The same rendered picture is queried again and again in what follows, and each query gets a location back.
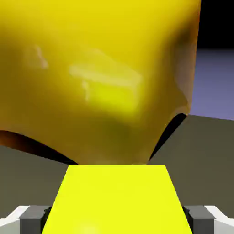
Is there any small yellow cube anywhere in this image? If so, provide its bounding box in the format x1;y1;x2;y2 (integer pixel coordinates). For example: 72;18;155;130
41;164;194;234

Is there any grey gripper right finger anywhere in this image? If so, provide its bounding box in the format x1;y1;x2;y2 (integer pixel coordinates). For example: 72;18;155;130
182;205;234;234

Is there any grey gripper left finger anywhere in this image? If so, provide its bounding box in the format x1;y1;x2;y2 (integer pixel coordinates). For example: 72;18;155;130
0;205;53;234

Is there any large yellow box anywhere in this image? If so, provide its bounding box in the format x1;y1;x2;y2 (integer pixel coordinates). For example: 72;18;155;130
0;0;202;165

